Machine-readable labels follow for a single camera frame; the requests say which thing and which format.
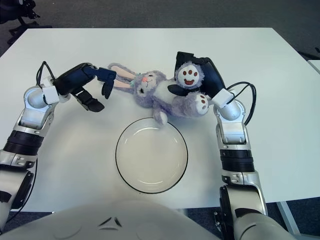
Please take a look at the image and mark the purple plush bunny doll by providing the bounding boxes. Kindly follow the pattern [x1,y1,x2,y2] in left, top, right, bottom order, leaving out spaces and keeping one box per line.
[107,62,211,125]

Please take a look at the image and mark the black bracket under table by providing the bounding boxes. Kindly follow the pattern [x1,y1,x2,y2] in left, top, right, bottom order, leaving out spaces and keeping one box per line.
[212,211,222,227]

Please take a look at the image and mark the white table leg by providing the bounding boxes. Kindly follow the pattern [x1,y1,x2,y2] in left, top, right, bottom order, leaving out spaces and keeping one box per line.
[275,199,299,226]

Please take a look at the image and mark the white side desk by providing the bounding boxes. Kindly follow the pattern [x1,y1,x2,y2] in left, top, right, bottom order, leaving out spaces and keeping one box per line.
[307,59,320,76]

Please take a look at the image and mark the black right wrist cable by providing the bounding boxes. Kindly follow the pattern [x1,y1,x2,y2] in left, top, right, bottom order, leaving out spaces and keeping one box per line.
[225,81,257,126]

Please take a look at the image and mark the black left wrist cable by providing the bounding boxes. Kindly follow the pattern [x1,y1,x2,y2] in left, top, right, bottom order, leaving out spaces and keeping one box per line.
[35,60,55,87]

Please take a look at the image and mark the black office chair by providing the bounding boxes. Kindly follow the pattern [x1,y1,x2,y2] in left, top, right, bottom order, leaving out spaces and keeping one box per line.
[0,0,52,46]

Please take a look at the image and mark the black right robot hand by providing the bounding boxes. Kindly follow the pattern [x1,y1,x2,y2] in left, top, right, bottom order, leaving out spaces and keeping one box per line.
[167,51,227,100]

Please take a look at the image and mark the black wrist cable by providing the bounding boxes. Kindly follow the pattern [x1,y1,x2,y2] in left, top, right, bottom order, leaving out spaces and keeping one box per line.
[35,60,55,87]
[225,81,257,126]

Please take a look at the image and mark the white plate with black rim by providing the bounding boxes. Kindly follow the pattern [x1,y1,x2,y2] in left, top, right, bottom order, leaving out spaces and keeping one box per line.
[115,117,189,195]

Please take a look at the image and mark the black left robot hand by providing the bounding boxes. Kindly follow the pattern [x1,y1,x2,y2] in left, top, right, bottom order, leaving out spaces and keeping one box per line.
[53,63,117,112]

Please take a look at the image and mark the silver robot torso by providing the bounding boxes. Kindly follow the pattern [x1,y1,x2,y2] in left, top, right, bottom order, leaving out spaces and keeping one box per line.
[0,199,226,240]

